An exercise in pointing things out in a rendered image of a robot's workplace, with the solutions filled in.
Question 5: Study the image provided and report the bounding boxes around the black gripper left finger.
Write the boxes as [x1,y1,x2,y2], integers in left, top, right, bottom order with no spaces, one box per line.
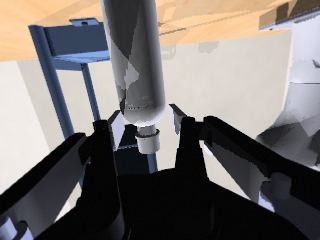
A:
[0,110,125,240]

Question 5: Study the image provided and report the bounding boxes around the blue shelving unit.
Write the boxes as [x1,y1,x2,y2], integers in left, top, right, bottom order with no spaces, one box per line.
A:
[28,17,158,176]

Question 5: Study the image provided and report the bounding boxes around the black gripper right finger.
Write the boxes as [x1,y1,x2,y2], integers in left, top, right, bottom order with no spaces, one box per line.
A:
[168,104,320,240]

